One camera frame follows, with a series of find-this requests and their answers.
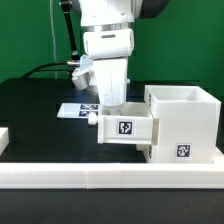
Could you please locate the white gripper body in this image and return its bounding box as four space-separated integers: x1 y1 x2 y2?
72 29 134 107

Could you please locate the white drawer tray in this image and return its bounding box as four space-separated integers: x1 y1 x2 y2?
88 102 159 145
136 145 152 163

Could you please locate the white drawer cabinet box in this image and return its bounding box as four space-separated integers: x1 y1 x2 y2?
144 85 221 164

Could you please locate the white front drawer tray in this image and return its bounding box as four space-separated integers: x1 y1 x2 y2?
136 145 152 163

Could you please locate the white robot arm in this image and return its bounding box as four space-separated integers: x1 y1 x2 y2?
71 0 169 108

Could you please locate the fiducial marker sheet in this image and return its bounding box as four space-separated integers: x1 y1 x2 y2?
57 103 100 119

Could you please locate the white L-shaped border fence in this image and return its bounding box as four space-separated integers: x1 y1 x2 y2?
0 127 224 190

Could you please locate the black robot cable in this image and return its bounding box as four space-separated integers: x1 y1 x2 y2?
21 0 82 80

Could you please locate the white thin cable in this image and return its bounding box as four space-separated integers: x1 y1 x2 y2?
49 0 58 79

